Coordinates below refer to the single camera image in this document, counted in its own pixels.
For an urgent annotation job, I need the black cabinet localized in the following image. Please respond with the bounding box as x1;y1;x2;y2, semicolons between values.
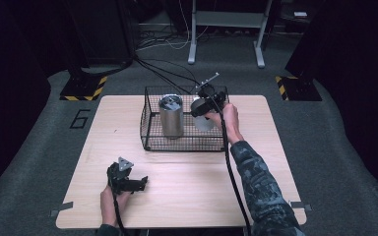
61;0;136;68

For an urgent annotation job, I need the hand-held gripper black cable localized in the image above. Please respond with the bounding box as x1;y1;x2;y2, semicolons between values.
210;93;253;236
111;191;128;236

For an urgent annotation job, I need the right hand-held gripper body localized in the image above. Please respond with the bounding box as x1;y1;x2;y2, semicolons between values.
189;72;228;119

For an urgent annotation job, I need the person's left hand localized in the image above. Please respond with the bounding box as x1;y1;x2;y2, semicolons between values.
99;184;133;228

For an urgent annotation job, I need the grey tape strip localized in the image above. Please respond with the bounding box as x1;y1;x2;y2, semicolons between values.
49;201;75;218
289;201;313;211

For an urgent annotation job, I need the steel mug with handle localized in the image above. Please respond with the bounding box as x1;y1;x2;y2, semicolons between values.
193;112;217;134

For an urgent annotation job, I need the black floor cable bundle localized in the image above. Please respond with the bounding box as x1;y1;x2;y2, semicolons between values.
133;56;207;96

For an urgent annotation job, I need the white floor cable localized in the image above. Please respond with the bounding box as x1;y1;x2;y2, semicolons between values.
137;0;211;52

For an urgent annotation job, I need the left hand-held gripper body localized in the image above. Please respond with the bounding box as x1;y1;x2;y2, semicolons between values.
106;155;136;197

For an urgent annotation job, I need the left hand-held gripper black cable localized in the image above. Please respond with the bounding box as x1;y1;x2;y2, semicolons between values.
111;191;128;236

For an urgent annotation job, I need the white metal desk frame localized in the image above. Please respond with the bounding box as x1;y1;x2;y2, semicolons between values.
187;0;274;70

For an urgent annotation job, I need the right hand-held gripper black cable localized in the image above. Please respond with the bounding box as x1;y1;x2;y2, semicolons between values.
210;93;253;236

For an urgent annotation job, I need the black yellow striped base plate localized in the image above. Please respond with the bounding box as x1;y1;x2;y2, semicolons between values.
59;75;109;102
274;75;323;102

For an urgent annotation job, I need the person's right hand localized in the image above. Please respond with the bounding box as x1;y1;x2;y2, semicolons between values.
205;102;245;147

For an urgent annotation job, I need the black wire mesh basket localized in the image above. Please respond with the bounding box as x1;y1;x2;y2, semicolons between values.
139;85;231;153

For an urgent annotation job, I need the tall steel tumbler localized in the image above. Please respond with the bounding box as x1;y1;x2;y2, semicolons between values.
157;93;185;140

